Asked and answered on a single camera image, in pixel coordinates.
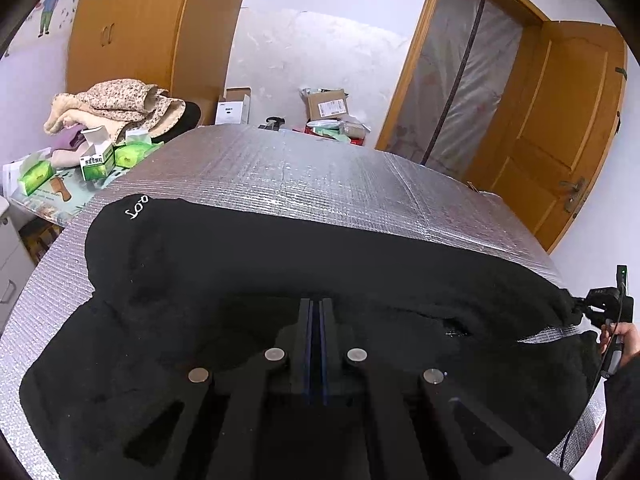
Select dark cloth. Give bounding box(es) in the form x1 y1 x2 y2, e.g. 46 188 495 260
150 101 202 143

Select wooden wardrobe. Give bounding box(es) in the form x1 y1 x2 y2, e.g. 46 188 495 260
66 0 256 128

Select purple cloth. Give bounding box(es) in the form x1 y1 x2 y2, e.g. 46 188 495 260
50 127 86 152

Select wooden door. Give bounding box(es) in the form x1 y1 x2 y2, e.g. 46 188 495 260
465 20 628 255

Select wooden stool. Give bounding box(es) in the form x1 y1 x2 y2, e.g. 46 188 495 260
20 217 67 264

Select wooden comb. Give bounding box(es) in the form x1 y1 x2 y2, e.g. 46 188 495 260
47 175 74 204

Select wooden door frame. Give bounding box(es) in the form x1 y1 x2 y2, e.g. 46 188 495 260
375 0 551 181

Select black pants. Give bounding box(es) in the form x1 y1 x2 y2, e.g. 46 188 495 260
20 194 603 480

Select white drawer cabinet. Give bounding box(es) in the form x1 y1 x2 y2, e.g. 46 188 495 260
0 195 32 322

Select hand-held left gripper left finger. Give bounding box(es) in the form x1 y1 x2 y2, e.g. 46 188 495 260
65 297 317 480

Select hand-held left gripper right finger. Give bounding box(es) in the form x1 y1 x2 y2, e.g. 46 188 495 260
317 297 576 480

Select white green medicine box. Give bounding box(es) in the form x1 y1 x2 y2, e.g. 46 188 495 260
79 127 116 182

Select silver foil mat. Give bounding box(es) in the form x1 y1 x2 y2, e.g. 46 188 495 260
0 124 608 480

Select green tissue pack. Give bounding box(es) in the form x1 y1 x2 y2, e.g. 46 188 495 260
114 130 163 168
17 154 55 197

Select cartoon wall sticker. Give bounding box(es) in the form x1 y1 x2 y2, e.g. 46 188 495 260
25 0 86 41

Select person's right forearm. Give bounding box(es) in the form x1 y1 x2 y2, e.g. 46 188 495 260
595 355 640 480

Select person's right hand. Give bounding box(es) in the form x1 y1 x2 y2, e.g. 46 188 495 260
598 320 640 360

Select metal door handle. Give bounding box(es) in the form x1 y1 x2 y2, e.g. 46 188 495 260
560 177 587 214

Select clear plastic door curtain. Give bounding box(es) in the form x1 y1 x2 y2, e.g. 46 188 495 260
392 0 523 181

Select beige floral blanket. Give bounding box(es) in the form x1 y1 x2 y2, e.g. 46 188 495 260
44 78 187 148

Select cardboard box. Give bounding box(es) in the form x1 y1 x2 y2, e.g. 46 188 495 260
301 87 349 122

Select red crate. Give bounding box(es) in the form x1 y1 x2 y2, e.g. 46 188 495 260
305 122 369 149

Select pile of packets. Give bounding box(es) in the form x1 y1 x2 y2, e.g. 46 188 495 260
302 112 372 142

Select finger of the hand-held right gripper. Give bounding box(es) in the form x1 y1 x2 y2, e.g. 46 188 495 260
567 293 594 322

